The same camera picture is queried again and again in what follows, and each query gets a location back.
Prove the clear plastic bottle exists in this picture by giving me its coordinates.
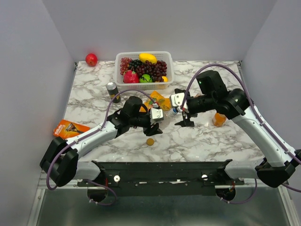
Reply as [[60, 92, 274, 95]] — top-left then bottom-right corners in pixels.
[[159, 109, 177, 130]]

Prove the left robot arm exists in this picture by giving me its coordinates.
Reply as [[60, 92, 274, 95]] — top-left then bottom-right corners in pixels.
[[40, 96, 164, 190]]

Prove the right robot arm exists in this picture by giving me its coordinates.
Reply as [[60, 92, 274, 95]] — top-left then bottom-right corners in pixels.
[[170, 70, 301, 188]]

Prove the brown bottle cap near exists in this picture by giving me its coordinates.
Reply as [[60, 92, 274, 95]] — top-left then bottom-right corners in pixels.
[[146, 138, 155, 146]]

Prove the orange juice bottle right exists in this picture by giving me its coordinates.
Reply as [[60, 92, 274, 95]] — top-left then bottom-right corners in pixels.
[[212, 113, 227, 127]]

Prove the small yellow lemon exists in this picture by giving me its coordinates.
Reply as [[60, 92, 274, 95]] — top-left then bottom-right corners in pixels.
[[161, 76, 168, 82]]

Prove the orange mango gummy bag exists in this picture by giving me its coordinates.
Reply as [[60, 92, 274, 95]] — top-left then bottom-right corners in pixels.
[[140, 91, 171, 113]]

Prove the dark red grape bunch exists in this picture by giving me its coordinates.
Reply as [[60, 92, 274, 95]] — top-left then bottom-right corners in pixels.
[[134, 60, 167, 82]]

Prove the green lime ball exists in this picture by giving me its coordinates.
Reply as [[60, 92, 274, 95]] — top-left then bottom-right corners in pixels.
[[139, 74, 153, 83]]

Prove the white plastic basket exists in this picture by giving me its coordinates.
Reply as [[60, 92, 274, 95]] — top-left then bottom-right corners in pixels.
[[113, 51, 174, 90]]

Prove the yellow mango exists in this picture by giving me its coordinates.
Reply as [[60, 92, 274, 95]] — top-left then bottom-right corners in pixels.
[[139, 53, 157, 64]]

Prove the red dragon fruit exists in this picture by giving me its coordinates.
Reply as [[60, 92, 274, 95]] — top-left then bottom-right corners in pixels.
[[123, 70, 139, 83]]

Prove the dark purple grape bunch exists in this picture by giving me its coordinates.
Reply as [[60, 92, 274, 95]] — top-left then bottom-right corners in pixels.
[[128, 59, 143, 70]]

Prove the black spray can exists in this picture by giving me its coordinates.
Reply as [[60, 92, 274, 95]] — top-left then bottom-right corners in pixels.
[[106, 82, 121, 103]]

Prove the orange razor box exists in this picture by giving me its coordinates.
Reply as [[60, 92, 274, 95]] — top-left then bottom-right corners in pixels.
[[53, 120, 90, 139]]

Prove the red apple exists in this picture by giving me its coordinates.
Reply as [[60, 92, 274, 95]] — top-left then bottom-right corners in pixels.
[[85, 53, 98, 67]]

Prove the black base frame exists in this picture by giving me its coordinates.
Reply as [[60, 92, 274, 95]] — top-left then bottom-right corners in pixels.
[[75, 161, 245, 197]]

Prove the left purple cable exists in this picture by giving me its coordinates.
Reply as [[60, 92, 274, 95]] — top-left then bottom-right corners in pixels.
[[46, 89, 160, 191]]

